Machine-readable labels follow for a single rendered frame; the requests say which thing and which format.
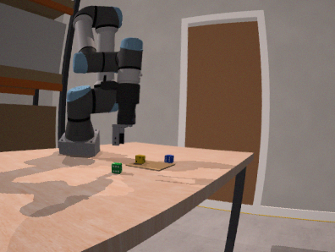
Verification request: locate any green die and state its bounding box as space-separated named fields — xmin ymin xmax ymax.
xmin=112 ymin=162 xmax=122 ymax=173

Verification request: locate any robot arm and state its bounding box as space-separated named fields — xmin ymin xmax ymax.
xmin=65 ymin=6 xmax=143 ymax=141

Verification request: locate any blue die with white pips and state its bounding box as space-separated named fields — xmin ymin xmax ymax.
xmin=164 ymin=155 xmax=174 ymax=163

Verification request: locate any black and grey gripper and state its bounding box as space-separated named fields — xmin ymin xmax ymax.
xmin=101 ymin=68 xmax=143 ymax=145

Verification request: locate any tan flat mat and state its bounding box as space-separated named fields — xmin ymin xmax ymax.
xmin=125 ymin=160 xmax=175 ymax=171

